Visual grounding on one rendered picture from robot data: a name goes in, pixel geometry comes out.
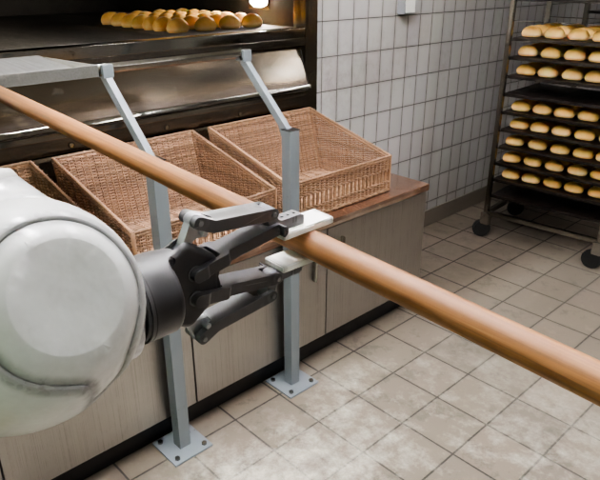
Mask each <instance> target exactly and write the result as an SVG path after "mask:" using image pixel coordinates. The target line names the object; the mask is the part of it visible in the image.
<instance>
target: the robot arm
mask: <svg viewBox="0 0 600 480"><path fill-rule="evenodd" d="M178 217H179V220H180V221H182V222H183V225H182V228H181V230H180V233H179V236H178V238H177V239H174V240H172V241H170V242H169V243H168V244H167V245H166V246H165V247H164V248H162V249H160V250H149V251H145V252H142V253H139V254H136V255H132V253H131V252H130V250H129V248H128V247H127V246H126V244H125V243H124V242H123V240H122V239H121V238H120V237H119V236H118V235H117V234H116V233H115V232H114V230H112V229H111V228H110V227H109V226H107V225H106V224H105V223H104V222H102V221H101V220H99V219H98V218H96V217H95V216H93V215H92V214H90V213H88V212H86V211H84V210H81V209H79V208H77V207H75V206H73V205H71V204H68V203H65V202H62V201H58V200H54V199H51V198H49V197H48V196H46V195H45V194H43V193H42V192H40V191H39V190H37V189H36V188H34V187H33V186H31V185H30V184H28V183H27V182H26V181H24V180H23V179H22V178H20V177H19V176H18V175H17V174H16V173H15V172H14V171H13V170H12V169H3V168H0V437H11V436H19V435H24V434H29V433H34V432H38V431H40V430H45V429H48V428H51V427H54V426H56V425H58V424H61V423H63V422H65V421H67V420H69V419H71V418H72V417H74V416H76V415H77V414H79V413H81V412H82V411H84V410H85V409H87V408H88V407H89V406H90V405H91V404H93V403H94V402H95V401H96V400H97V399H98V398H99V397H100V396H101V395H102V394H103V393H104V392H105V391H106V390H107V389H108V388H109V387H110V385H111V384H112V383H113V382H114V381H115V380H116V379H117V378H119V377H120V375H121V374H122V373H123V372H124V371H125V370H126V368H127V367H128V366H129V364H130V361H131V360H132V359H134V358H136V357H137V356H138V355H140V354H141V352H142V350H143V348H144V345H147V344H148V343H150V342H153V341H155V340H157V339H160V338H162V337H164V336H167V335H169V334H171V333H174V332H176V331H178V330H179V329H180V328H181V327H186V328H185V332H186V334H188V335H189V336H190V337H192V338H193V339H194V340H196V341H197V342H198V343H200V344H201V345H205V344H207V343H208V342H209V340H211V338H212V337H213V336H214V335H215V334H216V333H217V332H218V331H220V330H222V329H224V328H226V327H227V326H229V325H231V324H233V323H235V322H237V321H238V320H240V319H242V318H244V317H246V316H248V315H249V314H251V313H253V312H255V311H257V310H259V309H261V308H263V307H265V306H266V305H268V304H269V303H271V302H273V301H274V300H275V299H276V298H277V292H276V291H275V290H276V286H277V285H278V284H280V283H281V281H282V280H283V279H285V278H288V277H290V276H292V275H294V274H297V273H299V272H300V271H301V270H302V266H305V265H307V264H309V263H311V262H313V261H311V260H309V259H308V258H306V257H304V256H302V255H300V254H298V253H296V252H294V251H292V250H290V249H288V250H284V251H281V252H278V253H275V254H273V255H271V256H268V257H266V258H265V263H266V264H267V265H269V267H267V266H266V265H264V264H262V263H259V264H260V265H262V266H260V265H259V267H255V268H250V269H245V270H238V271H233V272H229V273H224V274H219V271H220V270H222V269H224V268H226V267H228V266H229V265H230V262H231V261H232V260H234V259H236V258H238V257H239V256H241V255H243V254H245V253H247V252H249V251H251V250H253V249H255V248H257V247H259V246H261V245H263V244H265V243H267V242H269V240H271V239H273V238H275V237H278V238H280V239H282V240H284V241H286V240H289V239H291V238H293V237H296V236H299V235H301V234H304V233H307V232H309V231H312V230H316V229H319V228H321V227H324V226H326V225H328V224H331V223H333V217H332V216H330V215H328V214H325V213H324V212H322V211H319V210H316V209H313V210H308V211H305V212H302V213H300V212H298V211H296V210H288V211H286V212H283V213H280V214H279V210H278V209H276V208H273V207H271V206H269V205H267V204H265V203H262V202H254V203H248V204H244V205H239V206H233V207H228V208H223V209H218V210H208V211H203V212H199V211H195V210H187V209H183V210H181V211H180V213H179V216H178ZM239 228H241V229H239ZM235 229H239V230H236V231H234V232H232V233H230V234H228V235H226V236H224V237H222V238H220V239H218V240H216V241H213V242H206V243H203V244H201V245H199V246H197V245H195V244H192V242H193V241H194V240H195V239H196V238H201V237H207V236H208V234H209V232H211V233H216V232H222V231H227V230H235ZM258 295H259V296H258ZM217 302H219V303H217ZM213 303H217V304H215V305H213V306H211V307H209V308H208V309H207V307H208V306H209V305H210V304H213Z"/></svg>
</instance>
